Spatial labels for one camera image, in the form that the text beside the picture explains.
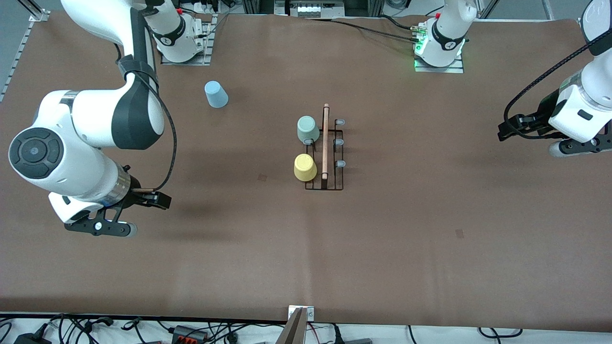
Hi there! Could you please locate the black power adapter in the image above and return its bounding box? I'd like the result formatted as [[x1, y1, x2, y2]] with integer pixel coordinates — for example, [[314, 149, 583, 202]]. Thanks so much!
[[13, 333, 52, 344]]

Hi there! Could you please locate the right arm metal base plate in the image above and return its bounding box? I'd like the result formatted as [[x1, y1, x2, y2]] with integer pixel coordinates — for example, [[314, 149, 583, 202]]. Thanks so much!
[[160, 13, 212, 66]]

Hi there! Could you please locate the grey camera post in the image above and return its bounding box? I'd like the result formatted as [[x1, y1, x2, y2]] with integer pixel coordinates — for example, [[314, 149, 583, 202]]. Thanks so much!
[[276, 307, 307, 344]]

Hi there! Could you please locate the table cover mat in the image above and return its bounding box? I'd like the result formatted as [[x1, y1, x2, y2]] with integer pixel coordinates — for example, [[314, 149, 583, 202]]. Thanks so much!
[[0, 11, 612, 333]]

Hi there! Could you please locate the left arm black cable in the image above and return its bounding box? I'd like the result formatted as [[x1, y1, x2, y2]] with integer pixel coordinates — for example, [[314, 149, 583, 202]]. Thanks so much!
[[503, 31, 612, 140]]

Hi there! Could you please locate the white power strip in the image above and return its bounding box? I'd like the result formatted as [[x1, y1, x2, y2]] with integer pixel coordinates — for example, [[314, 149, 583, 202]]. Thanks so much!
[[184, 0, 240, 15]]

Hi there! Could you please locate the light blue plastic cup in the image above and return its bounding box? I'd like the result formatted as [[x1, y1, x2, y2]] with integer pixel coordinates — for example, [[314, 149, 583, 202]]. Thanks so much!
[[204, 81, 229, 109]]

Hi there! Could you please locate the orange black connector block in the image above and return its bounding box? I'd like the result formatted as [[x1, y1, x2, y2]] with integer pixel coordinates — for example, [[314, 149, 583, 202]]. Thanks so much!
[[171, 325, 209, 343]]

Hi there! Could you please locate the black cable bundle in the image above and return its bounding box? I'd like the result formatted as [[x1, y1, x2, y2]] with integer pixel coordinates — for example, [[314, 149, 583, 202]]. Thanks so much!
[[0, 313, 287, 344]]

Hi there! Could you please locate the yellow plastic cup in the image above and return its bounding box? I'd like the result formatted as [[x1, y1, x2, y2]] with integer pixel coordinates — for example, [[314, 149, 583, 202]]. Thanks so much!
[[294, 153, 318, 183]]

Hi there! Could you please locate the black cable loop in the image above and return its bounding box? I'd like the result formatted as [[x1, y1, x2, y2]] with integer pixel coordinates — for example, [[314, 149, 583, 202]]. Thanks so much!
[[478, 327, 523, 338]]

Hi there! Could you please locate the teal green plastic cup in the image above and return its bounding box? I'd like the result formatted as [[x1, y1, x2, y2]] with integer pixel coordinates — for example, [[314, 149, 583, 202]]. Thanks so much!
[[296, 116, 320, 145]]

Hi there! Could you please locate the white metal bracket plate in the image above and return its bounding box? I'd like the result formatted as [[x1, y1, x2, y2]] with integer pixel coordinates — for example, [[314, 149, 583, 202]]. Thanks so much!
[[288, 306, 315, 322]]

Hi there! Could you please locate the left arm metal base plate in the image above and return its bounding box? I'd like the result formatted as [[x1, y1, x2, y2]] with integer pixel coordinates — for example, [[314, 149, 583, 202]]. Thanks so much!
[[414, 53, 464, 74]]

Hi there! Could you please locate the black wire cup holder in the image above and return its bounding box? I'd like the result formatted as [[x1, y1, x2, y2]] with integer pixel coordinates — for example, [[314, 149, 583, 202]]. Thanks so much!
[[301, 103, 346, 191]]

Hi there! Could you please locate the black base cable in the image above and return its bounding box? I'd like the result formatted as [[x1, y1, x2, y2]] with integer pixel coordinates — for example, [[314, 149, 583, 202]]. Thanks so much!
[[306, 15, 424, 43]]

